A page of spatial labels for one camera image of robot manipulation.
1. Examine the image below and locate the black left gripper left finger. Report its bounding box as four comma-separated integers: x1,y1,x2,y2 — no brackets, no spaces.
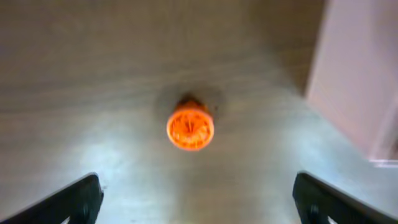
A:
1,173,104,224

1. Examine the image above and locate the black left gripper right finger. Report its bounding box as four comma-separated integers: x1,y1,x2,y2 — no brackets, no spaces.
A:
292,172,397,224

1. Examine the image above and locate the orange round wheel toy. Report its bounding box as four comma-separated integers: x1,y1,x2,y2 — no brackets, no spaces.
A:
166,96,215,151

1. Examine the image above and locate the pale pink open box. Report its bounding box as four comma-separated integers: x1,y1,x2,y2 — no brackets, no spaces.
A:
305,0,397,168

